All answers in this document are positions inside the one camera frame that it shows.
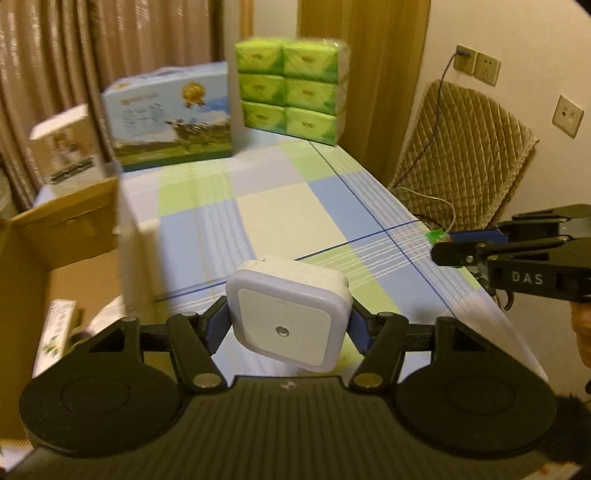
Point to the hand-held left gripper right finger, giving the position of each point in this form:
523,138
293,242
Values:
361,331

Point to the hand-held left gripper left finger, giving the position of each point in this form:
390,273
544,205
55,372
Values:
216,331

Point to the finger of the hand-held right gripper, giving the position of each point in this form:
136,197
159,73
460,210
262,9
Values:
461,254
531,228

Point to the small green item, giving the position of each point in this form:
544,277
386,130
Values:
437,237

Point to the white square night light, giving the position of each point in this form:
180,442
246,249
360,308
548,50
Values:
288,314

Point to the cardboard box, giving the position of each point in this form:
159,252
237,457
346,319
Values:
69,277

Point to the long white printed box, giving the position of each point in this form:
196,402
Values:
54,337

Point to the person's right hand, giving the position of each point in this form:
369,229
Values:
582,332

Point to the quilted beige chair cover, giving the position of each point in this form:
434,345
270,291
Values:
466,152

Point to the white crumpled tissue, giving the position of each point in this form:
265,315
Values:
106,316

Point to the checked blue green tablecloth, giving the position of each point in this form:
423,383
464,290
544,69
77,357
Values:
277,207

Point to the wooden door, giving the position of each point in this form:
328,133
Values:
364,69

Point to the small white photo box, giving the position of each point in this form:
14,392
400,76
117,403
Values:
69,147

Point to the pack of green tissue packets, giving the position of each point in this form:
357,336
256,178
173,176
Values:
291,87

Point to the beige shiny curtain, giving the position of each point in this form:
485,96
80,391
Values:
92,46

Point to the beige wall socket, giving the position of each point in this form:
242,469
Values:
568,116
487,68

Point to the wall socket with plug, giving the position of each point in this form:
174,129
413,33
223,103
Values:
464,60

